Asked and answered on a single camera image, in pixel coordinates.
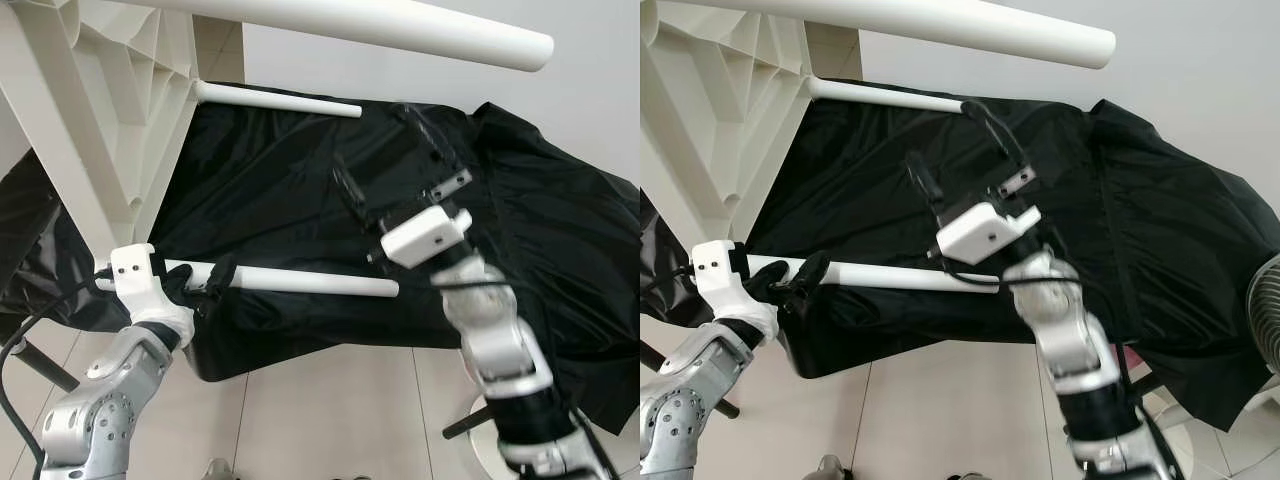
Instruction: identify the white plastic table top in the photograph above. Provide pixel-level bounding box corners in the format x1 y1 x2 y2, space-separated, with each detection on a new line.
0 0 202 264
640 0 812 243

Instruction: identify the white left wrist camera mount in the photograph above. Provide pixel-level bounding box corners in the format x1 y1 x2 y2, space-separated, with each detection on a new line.
108 243 197 347
689 240 780 342

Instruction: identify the white plastic table leg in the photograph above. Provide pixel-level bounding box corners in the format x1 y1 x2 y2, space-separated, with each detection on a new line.
95 257 402 300
122 0 556 74
193 80 364 120
745 254 1002 295
695 0 1118 71
804 77 967 115

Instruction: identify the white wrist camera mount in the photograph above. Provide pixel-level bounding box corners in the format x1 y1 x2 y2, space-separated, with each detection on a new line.
108 243 197 347
934 201 1042 267
379 204 474 270
689 240 780 342

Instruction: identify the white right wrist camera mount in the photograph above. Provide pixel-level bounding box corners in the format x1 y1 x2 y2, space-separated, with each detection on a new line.
379 204 474 270
934 201 1042 267

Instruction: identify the black table cloth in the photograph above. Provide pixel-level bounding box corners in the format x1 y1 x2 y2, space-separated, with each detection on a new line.
0 85 641 437
640 80 1280 433

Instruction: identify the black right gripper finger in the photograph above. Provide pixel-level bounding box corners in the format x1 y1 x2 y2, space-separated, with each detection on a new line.
331 152 375 229
961 99 1032 173
393 102 462 188
904 151 948 219

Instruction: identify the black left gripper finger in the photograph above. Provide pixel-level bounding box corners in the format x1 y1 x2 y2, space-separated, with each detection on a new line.
204 252 240 301
794 249 832 298

